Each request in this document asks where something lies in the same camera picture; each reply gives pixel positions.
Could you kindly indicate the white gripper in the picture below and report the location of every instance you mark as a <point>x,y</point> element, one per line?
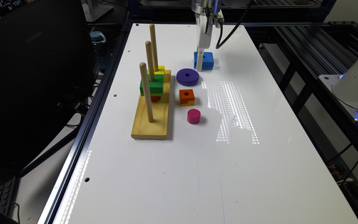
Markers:
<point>204,33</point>

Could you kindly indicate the blue square block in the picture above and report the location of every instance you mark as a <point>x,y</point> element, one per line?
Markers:
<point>208,60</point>

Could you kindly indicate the yellow square block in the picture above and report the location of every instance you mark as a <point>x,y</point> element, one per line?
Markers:
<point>160,71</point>

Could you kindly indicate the orange cube block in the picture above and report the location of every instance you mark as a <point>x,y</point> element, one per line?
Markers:
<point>186,95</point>

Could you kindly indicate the yellow block under orange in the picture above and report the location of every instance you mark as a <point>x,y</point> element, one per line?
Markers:
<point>188,103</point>

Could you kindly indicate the green square block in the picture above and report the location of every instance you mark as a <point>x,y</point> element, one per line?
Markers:
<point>156,87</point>

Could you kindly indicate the pink cylinder block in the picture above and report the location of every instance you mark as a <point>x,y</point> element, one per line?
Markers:
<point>193,116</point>

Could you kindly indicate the red round block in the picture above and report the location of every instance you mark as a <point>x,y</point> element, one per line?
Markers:
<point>155,98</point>

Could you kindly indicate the rear wooden peg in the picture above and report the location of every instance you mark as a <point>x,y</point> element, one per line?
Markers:
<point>154,46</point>

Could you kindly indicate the wooden peg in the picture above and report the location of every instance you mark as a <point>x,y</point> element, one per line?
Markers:
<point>154,46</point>
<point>148,47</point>
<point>146,90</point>

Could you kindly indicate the middle wooden peg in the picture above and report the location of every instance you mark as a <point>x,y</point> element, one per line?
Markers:
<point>148,47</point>

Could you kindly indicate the front wooden peg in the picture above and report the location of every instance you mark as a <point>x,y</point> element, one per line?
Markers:
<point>146,90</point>

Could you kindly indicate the blue water bottle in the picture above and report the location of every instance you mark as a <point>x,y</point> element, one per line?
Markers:
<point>101,49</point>

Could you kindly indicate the grey monitor stand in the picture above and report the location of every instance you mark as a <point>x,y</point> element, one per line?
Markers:
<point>93,10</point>

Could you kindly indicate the black Samsung monitor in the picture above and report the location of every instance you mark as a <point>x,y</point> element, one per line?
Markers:
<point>47,70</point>

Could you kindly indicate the purple ring disc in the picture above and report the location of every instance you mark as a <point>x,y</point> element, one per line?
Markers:
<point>187,77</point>

